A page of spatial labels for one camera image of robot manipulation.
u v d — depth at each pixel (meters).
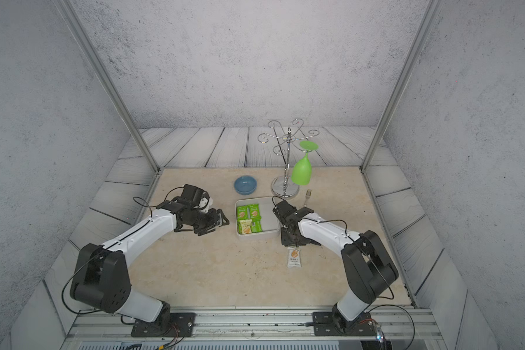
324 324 0.74
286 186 1.11
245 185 1.12
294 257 0.87
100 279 0.43
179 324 0.72
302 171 0.88
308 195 1.11
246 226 0.96
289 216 0.66
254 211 1.02
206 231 0.80
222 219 0.78
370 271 0.44
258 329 0.73
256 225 0.97
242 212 0.99
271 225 0.97
